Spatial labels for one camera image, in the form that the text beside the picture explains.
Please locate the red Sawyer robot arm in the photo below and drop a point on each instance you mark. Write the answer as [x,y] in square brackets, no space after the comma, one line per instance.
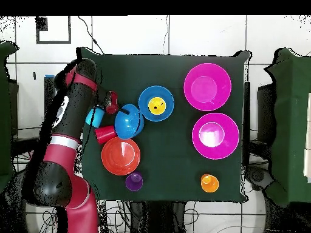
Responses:
[73,121]

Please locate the red plastic cup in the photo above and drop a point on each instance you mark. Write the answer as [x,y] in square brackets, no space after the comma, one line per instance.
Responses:
[105,134]

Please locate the pink plastic bowl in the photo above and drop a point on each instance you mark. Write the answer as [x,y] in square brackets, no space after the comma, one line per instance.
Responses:
[207,87]
[226,145]

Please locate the red-orange plastic bowl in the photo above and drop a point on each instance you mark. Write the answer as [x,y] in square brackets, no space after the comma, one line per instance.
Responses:
[121,156]

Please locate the purple plastic cup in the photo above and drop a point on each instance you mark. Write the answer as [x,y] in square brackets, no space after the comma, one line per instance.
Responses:
[134,182]

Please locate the orange plastic cup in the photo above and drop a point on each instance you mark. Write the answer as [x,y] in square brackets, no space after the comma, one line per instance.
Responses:
[209,183]

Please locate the yellow plastic cup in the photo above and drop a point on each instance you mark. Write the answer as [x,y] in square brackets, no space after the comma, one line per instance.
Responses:
[157,105]

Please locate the black tape square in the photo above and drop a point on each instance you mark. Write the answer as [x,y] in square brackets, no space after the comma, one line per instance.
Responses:
[53,42]

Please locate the black metal stand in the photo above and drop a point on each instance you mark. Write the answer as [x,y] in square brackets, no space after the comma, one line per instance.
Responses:
[48,92]
[246,121]

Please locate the green-covered side table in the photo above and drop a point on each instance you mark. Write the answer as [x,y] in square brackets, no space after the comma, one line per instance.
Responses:
[291,121]
[4,109]

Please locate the blue plastic bowl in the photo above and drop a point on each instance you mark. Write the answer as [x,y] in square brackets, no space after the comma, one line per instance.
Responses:
[167,97]
[128,121]

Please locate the dark green table cloth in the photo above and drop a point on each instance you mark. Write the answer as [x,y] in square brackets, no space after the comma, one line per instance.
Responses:
[170,150]

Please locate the light blue plastic cup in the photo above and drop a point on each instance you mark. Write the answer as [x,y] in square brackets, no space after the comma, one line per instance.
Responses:
[94,117]

